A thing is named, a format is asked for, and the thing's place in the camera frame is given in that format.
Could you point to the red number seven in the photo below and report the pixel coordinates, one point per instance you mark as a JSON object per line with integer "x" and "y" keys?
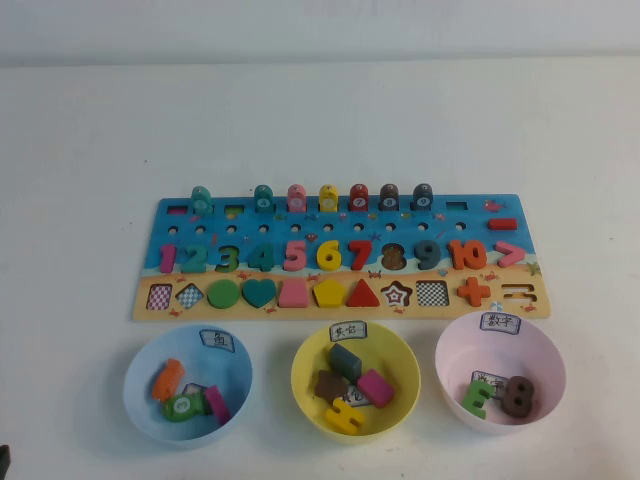
{"x": 362, "y": 256}

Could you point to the paper label inside blue bowl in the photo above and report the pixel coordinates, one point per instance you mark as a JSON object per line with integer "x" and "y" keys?
{"x": 192, "y": 389}

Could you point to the green E-shaped piece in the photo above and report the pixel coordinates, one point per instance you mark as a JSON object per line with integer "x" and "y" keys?
{"x": 470, "y": 400}

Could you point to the paper label inside yellow bowl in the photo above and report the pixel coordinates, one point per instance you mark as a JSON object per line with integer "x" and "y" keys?
{"x": 359, "y": 397}

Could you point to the pink greater-than sign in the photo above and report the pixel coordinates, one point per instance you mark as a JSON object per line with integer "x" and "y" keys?
{"x": 517, "y": 254}

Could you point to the colourful wooden puzzle board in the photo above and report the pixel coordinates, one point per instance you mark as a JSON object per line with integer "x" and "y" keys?
{"x": 247, "y": 222}

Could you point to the green fish piece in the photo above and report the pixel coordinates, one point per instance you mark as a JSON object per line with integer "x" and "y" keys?
{"x": 182, "y": 406}

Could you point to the paper label inside pink bowl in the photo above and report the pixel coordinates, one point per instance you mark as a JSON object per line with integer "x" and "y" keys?
{"x": 487, "y": 377}

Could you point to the orange plus sign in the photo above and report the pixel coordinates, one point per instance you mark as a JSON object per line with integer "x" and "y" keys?
{"x": 473, "y": 291}

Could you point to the yellow fish piece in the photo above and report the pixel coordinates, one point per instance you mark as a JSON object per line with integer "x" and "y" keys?
{"x": 327, "y": 197}

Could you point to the yellow equals sign piece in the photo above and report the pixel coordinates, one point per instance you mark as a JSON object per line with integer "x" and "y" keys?
{"x": 345, "y": 412}

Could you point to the dark grey fish piece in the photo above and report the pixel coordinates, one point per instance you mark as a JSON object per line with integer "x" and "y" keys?
{"x": 422, "y": 196}

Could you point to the green number three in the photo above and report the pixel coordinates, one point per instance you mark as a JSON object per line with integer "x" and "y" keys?
{"x": 231, "y": 258}

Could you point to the paper label on yellow rim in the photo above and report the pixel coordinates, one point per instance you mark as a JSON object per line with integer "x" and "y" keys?
{"x": 347, "y": 331}

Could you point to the red triangle piece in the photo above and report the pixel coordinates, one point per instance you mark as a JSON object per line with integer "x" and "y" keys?
{"x": 363, "y": 296}

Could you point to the yellow pentagon piece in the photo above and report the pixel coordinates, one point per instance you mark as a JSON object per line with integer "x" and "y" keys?
{"x": 330, "y": 294}

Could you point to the dark teal diamond block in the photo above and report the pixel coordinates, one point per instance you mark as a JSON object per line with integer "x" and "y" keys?
{"x": 345, "y": 361}

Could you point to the yellow number six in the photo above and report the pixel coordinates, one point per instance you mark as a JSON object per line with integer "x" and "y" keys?
{"x": 322, "y": 257}

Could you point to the yellow plastic bowl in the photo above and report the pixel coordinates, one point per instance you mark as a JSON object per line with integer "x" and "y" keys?
{"x": 400, "y": 395}

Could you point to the magenta fish piece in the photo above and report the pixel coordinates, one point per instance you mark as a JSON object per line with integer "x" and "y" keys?
{"x": 217, "y": 404}

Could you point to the light teal fish piece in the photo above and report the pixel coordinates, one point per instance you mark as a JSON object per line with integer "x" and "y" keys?
{"x": 201, "y": 200}

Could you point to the red minus sign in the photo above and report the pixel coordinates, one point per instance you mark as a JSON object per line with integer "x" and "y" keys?
{"x": 502, "y": 223}

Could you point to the pink fish piece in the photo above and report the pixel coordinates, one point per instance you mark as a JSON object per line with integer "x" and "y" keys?
{"x": 296, "y": 197}

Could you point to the magenta rectangle piece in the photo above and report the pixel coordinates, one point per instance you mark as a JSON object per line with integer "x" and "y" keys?
{"x": 376, "y": 387}

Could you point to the light blue plastic bowl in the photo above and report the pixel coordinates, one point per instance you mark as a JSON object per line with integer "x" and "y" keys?
{"x": 150, "y": 420}

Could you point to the pink number five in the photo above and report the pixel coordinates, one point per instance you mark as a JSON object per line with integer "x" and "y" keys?
{"x": 295, "y": 256}

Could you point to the dark teal fish piece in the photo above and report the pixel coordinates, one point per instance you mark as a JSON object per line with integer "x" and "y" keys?
{"x": 263, "y": 197}

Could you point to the pink plastic bowl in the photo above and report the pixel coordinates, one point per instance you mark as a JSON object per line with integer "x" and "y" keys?
{"x": 460, "y": 360}

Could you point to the green circle piece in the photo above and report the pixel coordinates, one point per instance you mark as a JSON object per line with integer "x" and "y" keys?
{"x": 223, "y": 294}

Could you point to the orange fish piece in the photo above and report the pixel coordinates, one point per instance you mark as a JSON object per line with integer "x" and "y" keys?
{"x": 167, "y": 380}

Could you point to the teal number two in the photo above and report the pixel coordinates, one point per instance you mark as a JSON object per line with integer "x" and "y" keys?
{"x": 195, "y": 265}

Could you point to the dark teal number four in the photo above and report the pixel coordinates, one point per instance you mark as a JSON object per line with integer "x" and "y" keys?
{"x": 264, "y": 259}

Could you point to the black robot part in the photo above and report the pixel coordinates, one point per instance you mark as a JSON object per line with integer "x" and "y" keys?
{"x": 4, "y": 457}

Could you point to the paper label on pink rim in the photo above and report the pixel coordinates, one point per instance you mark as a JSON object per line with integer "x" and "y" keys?
{"x": 500, "y": 321}

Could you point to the orange number ten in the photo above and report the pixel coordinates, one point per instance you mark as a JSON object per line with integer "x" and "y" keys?
{"x": 456, "y": 255}

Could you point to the pink trapezoid piece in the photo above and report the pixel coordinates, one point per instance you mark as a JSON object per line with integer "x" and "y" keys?
{"x": 295, "y": 295}

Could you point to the magenta number one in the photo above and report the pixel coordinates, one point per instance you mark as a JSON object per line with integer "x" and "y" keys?
{"x": 167, "y": 259}

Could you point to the brown fish piece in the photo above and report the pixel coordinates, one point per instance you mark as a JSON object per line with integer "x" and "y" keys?
{"x": 389, "y": 196}

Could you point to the fish label on bowl rim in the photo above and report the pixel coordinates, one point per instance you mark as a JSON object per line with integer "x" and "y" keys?
{"x": 218, "y": 340}

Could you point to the teal heart piece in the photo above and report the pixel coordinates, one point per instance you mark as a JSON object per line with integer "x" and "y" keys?
{"x": 258, "y": 292}

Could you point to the brown number eight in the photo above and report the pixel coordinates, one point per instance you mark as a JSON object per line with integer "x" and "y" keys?
{"x": 517, "y": 396}

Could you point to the brown star piece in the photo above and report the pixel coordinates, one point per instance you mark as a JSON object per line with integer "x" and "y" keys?
{"x": 330, "y": 386}

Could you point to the red fish piece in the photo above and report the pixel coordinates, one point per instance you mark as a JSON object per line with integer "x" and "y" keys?
{"x": 358, "y": 196}

